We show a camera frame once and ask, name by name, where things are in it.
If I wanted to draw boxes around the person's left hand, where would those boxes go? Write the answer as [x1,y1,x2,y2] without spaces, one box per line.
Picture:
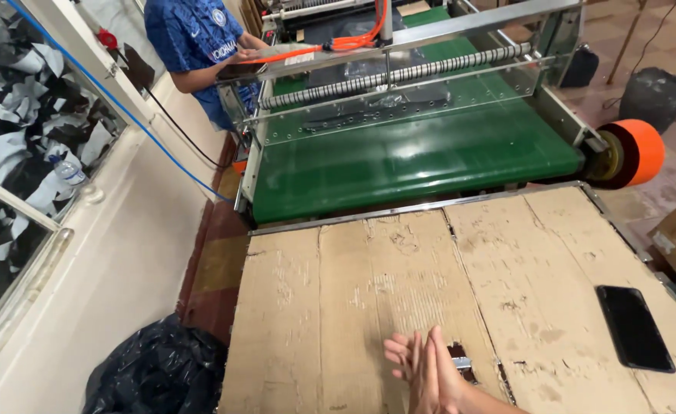
[383,332,418,381]

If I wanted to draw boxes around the person's right hand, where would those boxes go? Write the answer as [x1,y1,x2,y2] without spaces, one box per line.
[410,325,471,414]

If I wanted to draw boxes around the worn brown cardboard sheet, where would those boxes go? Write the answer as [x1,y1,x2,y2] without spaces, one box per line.
[218,186,676,414]

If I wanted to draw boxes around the bag machine with green belt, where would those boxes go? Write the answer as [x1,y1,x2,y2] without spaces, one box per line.
[216,0,610,226]

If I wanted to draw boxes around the black smartphone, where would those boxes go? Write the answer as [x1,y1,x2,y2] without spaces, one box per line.
[595,284,676,374]

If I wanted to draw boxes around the black plastic garbage bag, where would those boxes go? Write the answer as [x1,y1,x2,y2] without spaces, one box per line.
[82,313,228,414]

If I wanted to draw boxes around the orange tape roll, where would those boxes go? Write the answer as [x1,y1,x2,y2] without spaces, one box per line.
[581,119,666,190]

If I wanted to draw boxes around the small black bag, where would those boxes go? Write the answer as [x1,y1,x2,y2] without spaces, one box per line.
[561,45,600,89]

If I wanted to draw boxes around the black lined waste bin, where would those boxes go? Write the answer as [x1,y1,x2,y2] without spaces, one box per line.
[619,67,676,135]

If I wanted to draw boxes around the wooden stick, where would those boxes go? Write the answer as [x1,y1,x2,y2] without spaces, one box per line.
[606,0,648,86]

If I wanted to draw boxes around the clear plastic water bottle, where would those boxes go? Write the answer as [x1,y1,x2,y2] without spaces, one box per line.
[48,153,89,188]

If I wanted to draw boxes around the red valve knob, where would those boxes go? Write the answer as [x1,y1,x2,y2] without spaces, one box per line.
[96,28,120,52]

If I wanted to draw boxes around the window with black-white scrap heap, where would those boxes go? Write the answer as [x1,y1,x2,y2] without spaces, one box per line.
[0,0,131,352]

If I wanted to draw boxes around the thin black cable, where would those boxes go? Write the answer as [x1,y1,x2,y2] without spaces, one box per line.
[113,48,236,170]

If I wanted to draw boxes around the orange pneumatic hoses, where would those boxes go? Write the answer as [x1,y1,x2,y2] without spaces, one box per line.
[322,0,389,53]

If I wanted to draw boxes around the black floor cable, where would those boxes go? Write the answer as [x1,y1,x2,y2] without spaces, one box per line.
[602,0,676,125]

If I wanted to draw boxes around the blue hose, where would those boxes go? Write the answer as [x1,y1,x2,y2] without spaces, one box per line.
[6,0,236,203]

